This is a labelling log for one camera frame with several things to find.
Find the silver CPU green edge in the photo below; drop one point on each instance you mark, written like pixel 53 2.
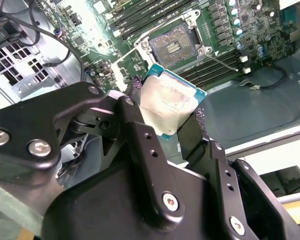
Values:
pixel 170 100

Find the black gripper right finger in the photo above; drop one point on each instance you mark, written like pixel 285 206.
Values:
pixel 223 180

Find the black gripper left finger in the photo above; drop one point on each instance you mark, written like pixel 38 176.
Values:
pixel 22 125

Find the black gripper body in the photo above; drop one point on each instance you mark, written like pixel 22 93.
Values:
pixel 102 207

